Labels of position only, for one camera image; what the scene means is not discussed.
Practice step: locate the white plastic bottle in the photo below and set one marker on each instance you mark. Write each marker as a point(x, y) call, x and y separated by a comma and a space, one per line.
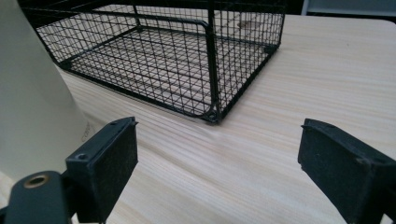
point(31, 102)

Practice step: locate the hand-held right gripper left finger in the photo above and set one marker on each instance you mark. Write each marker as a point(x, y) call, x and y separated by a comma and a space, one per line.
point(102, 168)

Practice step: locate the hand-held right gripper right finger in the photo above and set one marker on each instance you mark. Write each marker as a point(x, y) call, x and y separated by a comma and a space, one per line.
point(339, 174)

